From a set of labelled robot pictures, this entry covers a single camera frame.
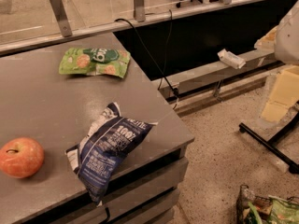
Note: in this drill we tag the green rice chip bag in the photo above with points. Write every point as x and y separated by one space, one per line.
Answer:
95 62

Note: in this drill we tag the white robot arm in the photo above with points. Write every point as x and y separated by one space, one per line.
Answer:
283 40

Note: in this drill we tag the blue chip bag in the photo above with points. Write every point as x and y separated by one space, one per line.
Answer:
108 142

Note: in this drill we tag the green snack bag in basket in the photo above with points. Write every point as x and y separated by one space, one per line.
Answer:
283 212

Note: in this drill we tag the grey drawer cabinet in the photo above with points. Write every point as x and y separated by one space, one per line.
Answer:
147 195

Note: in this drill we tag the small white box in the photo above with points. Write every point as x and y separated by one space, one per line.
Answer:
230 59

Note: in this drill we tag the black rolling stand base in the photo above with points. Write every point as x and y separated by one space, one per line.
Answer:
272 143

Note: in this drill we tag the red apple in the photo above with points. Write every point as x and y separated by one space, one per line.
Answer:
21 157

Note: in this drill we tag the middle metal glass bracket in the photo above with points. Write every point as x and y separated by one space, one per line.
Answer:
139 10

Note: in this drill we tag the metal glass bracket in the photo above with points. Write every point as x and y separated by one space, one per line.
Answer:
139 10
61 17

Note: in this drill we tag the left metal glass bracket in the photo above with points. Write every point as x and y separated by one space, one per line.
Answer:
61 17

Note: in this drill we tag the wire basket with snacks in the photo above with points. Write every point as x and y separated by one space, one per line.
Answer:
254 209

